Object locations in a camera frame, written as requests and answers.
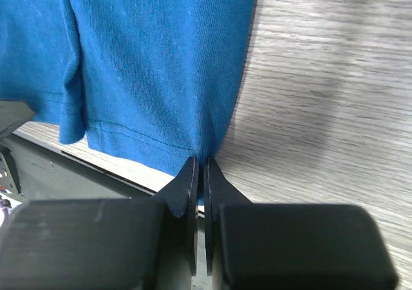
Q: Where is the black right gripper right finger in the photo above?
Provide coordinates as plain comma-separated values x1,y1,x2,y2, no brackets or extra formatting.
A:
203,159,398,289

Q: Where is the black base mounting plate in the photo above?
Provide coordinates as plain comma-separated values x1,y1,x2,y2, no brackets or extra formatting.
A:
1,134,154,202

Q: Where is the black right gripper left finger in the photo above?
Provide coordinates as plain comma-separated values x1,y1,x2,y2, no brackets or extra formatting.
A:
1,157,200,289

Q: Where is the blue mickey print t-shirt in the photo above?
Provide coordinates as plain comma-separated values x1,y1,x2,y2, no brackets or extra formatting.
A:
1,0,256,176

